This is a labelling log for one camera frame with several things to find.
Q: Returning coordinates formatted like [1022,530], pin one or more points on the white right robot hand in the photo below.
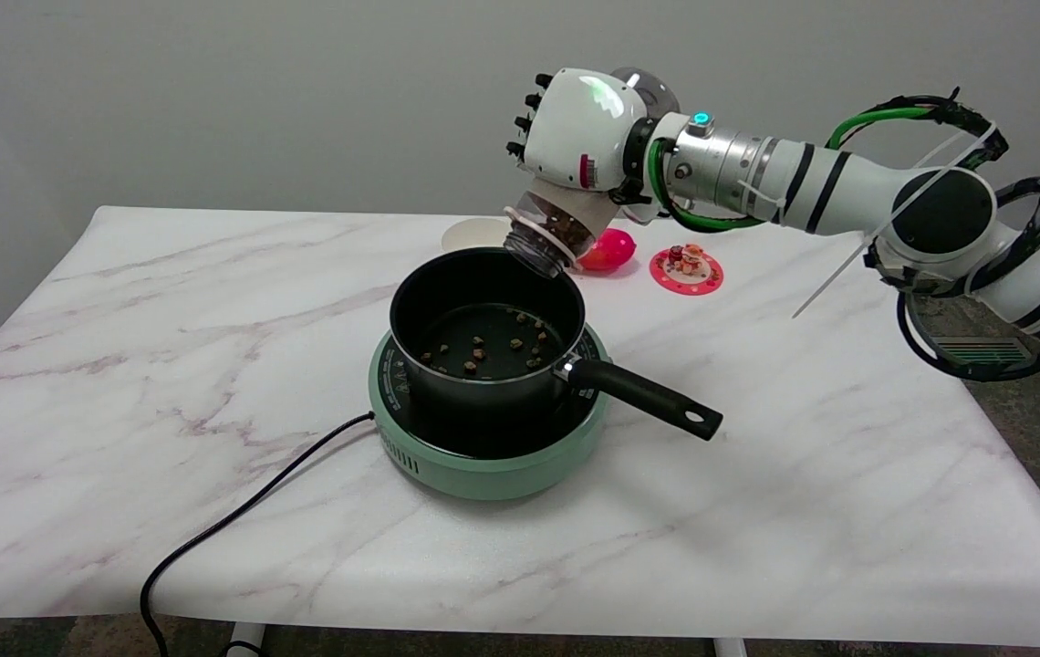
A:
[579,128]

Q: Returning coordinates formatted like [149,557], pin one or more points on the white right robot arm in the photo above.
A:
[848,182]

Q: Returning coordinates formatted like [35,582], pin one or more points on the black soup pot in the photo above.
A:
[483,365]

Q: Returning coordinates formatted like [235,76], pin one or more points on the red toy mango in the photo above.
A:
[613,248]

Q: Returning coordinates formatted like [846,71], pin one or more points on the beige round lid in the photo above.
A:
[470,234]

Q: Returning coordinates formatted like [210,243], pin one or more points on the small toy food pieces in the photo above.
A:
[686,259]

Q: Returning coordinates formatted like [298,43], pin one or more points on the pink round toy plate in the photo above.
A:
[686,278]

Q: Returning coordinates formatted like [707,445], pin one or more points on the brown food bits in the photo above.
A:
[478,354]

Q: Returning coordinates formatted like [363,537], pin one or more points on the white zip tie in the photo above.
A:
[885,224]

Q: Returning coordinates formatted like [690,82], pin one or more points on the green induction cooker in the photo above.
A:
[483,465]

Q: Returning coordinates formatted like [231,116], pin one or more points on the floor vent grille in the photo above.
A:
[981,351]

